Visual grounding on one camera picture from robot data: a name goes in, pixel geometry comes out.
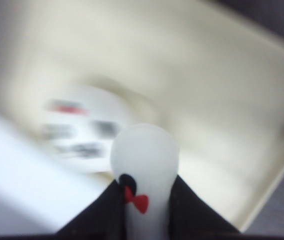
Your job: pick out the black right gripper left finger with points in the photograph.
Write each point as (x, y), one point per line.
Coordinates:
(104, 219)

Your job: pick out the panda bun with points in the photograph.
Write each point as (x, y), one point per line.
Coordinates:
(144, 160)
(80, 124)

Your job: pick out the cream plastic tray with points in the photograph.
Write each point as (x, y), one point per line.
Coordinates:
(212, 80)

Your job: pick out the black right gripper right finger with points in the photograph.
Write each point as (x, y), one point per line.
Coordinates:
(190, 218)

